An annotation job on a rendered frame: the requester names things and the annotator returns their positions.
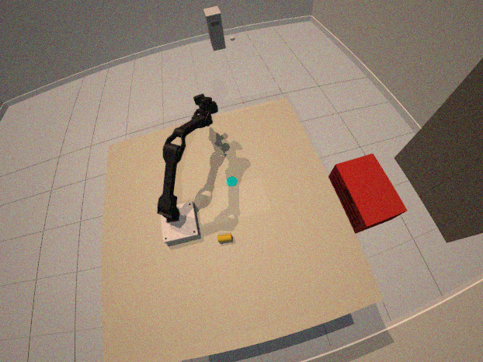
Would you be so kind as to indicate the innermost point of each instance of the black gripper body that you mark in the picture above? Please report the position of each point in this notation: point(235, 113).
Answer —
point(197, 100)

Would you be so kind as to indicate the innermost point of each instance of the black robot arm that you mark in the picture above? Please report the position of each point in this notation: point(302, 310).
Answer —
point(172, 154)

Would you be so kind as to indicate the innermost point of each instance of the yellow tall cylinder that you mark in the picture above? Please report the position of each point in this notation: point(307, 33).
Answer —
point(224, 238)

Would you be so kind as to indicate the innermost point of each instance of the teal flat circle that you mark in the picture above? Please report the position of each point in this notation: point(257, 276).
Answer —
point(232, 181)

